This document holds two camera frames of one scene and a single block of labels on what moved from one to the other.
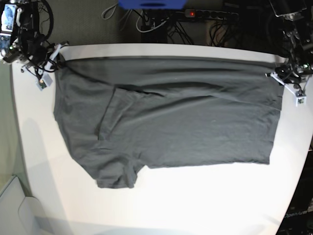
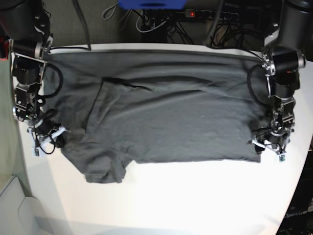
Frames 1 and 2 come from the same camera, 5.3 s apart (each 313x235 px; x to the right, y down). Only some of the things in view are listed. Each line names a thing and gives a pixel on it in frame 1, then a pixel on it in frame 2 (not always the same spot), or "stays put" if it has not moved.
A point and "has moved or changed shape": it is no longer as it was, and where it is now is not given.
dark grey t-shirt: (120, 115) has moved or changed shape
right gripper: (291, 77) → (276, 138)
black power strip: (211, 14) stays put
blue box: (152, 4) stays put
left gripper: (51, 60) → (44, 132)
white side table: (20, 214) stays put
